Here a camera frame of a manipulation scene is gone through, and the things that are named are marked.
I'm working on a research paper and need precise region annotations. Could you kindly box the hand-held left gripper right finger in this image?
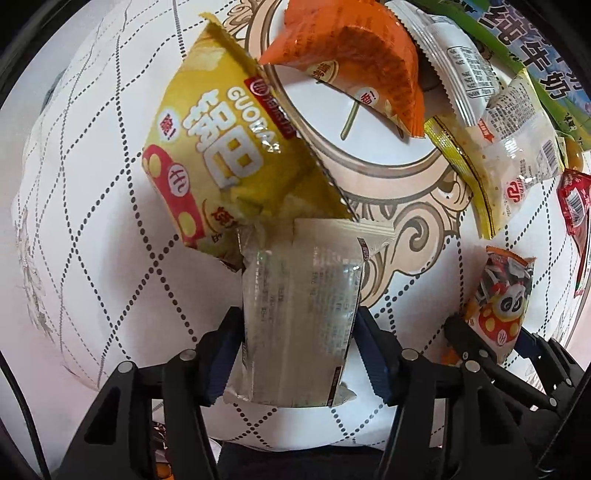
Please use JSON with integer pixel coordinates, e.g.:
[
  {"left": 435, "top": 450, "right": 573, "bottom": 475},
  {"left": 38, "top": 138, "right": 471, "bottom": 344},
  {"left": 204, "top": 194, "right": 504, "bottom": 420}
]
[{"left": 353, "top": 305, "right": 527, "bottom": 480}]

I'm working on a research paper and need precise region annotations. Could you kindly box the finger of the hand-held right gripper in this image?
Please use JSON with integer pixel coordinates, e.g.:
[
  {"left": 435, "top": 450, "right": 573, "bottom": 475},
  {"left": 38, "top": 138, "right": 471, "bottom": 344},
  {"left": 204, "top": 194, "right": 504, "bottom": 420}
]
[
  {"left": 516, "top": 329, "right": 583, "bottom": 395},
  {"left": 444, "top": 315, "right": 555, "bottom": 412}
]

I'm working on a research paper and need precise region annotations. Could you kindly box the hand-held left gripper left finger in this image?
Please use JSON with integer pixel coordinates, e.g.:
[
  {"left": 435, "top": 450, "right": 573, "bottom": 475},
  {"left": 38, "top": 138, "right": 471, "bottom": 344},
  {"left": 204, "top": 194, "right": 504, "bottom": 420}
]
[{"left": 55, "top": 307, "right": 245, "bottom": 480}]

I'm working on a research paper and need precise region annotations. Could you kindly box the panda print snack packet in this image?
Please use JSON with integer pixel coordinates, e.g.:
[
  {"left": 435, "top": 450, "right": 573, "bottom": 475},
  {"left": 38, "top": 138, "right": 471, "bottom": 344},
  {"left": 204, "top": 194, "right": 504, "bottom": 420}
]
[{"left": 443, "top": 246, "right": 539, "bottom": 367}]

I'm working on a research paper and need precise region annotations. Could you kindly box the beige translucent snack packet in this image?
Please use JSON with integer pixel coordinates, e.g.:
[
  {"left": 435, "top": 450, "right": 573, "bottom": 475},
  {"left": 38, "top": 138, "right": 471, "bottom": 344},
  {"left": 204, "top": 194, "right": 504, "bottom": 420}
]
[{"left": 223, "top": 217, "right": 395, "bottom": 409}]

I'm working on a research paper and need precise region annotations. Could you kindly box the red and white snack packet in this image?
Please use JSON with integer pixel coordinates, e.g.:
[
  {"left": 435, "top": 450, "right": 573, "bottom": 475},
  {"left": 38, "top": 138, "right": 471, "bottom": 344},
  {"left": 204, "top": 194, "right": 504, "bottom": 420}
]
[{"left": 556, "top": 168, "right": 591, "bottom": 296}]

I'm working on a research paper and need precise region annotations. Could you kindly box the yellow-edged clear bread packet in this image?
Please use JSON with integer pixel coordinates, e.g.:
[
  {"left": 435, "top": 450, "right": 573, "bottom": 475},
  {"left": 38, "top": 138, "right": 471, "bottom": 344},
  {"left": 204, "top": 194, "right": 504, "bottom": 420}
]
[{"left": 424, "top": 69, "right": 565, "bottom": 240}]

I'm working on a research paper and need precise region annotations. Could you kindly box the braised egg packet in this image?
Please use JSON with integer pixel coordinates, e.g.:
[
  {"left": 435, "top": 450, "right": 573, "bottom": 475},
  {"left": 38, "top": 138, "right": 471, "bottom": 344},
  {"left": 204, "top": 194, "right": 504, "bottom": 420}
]
[{"left": 561, "top": 136, "right": 585, "bottom": 171}]

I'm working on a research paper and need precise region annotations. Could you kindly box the yellow chip snack packet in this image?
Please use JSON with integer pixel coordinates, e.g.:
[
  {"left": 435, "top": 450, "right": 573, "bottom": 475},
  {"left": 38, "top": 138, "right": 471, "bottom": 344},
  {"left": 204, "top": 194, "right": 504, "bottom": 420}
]
[{"left": 141, "top": 13, "right": 358, "bottom": 273}]

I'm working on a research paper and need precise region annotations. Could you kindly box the white serrated snack packet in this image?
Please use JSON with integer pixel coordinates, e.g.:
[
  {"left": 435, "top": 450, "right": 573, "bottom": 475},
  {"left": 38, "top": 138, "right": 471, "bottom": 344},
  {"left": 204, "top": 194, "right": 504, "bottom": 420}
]
[{"left": 385, "top": 0, "right": 502, "bottom": 127}]

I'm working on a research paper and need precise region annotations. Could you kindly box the orange snack packet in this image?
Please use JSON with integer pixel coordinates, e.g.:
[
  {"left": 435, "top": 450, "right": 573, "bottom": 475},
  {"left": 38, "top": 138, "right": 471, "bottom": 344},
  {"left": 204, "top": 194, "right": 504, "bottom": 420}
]
[{"left": 259, "top": 0, "right": 426, "bottom": 138}]

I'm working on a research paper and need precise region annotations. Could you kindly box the white printed quilted blanket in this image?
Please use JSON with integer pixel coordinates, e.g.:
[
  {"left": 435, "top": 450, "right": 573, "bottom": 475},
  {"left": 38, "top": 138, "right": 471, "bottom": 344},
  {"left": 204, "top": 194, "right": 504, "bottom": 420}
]
[{"left": 0, "top": 0, "right": 591, "bottom": 455}]

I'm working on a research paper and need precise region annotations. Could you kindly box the green milk carton box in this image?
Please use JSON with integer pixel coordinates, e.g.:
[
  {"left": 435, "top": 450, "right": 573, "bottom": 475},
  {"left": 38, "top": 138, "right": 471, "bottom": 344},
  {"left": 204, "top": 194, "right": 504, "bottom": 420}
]
[{"left": 416, "top": 0, "right": 591, "bottom": 148}]

